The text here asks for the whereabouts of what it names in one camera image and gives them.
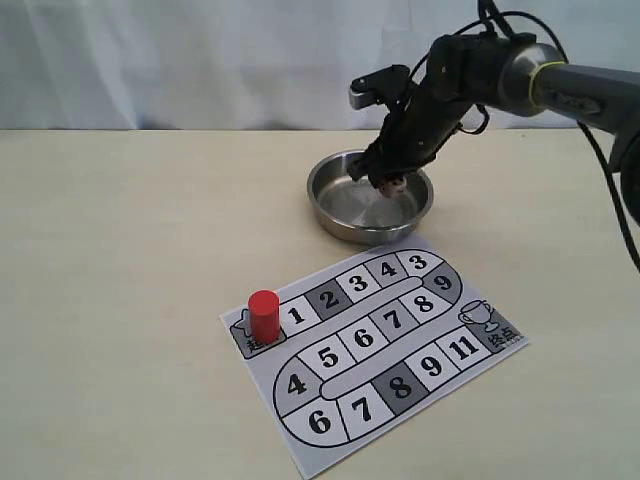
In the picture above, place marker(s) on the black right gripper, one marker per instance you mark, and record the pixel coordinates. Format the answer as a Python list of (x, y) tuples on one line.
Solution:
[(462, 72)]

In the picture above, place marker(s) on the wooden die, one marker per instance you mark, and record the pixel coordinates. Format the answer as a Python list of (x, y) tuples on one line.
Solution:
[(391, 188)]

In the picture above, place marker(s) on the red cylinder game piece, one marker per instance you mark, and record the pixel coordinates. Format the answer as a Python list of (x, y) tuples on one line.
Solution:
[(264, 316)]

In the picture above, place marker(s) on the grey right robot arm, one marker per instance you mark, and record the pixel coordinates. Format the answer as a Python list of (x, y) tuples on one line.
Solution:
[(521, 77)]

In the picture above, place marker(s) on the steel bowl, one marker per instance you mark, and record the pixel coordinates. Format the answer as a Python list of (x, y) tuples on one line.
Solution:
[(355, 212)]

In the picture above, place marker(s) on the paper game board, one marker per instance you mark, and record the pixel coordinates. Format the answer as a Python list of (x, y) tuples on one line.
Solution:
[(367, 343)]

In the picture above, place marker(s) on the white backdrop curtain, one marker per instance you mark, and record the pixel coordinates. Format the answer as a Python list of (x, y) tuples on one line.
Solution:
[(236, 65)]

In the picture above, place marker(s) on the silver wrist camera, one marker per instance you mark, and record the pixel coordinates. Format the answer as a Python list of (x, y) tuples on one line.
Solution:
[(382, 87)]

